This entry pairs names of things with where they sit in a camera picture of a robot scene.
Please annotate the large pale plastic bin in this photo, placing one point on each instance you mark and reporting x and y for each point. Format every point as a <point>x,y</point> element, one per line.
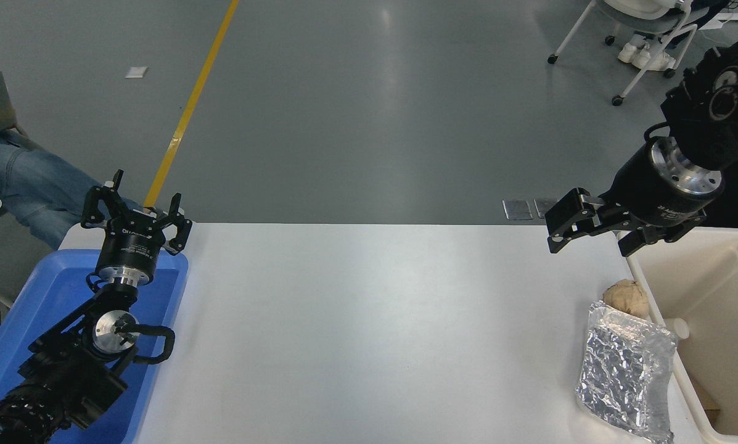
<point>723,290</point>

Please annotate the white shoe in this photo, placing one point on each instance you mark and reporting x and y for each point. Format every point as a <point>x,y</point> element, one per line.
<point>629,49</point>
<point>652,60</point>

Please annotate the silver foil tray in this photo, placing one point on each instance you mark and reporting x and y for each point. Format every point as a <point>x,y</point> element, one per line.
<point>624,370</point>

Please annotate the blue plastic tray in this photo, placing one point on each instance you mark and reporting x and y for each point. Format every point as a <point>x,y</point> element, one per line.
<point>42,296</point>

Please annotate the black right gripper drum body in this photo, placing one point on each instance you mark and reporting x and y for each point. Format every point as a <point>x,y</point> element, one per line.
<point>643,191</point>

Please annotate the seated person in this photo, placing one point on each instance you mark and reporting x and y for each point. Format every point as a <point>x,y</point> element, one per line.
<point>29,185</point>

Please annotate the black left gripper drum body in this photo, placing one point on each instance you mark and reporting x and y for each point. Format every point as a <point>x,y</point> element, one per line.
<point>128,246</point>

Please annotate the white paper scrap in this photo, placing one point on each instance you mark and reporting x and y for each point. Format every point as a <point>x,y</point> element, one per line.
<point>136,72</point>

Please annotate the silver floor outlet plate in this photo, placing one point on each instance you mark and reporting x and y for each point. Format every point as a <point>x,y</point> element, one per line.
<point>544,206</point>
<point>517,209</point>

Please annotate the crumpled tan paper ball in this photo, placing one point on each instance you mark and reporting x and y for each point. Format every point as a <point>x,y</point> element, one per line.
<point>627,296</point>

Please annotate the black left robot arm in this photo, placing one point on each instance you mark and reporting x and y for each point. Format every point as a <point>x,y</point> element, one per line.
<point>66,376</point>

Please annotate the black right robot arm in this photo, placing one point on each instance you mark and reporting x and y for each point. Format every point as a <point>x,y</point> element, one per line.
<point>705,139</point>

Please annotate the white wheeled office chair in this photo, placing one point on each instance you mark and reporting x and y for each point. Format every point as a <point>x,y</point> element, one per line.
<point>649,18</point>

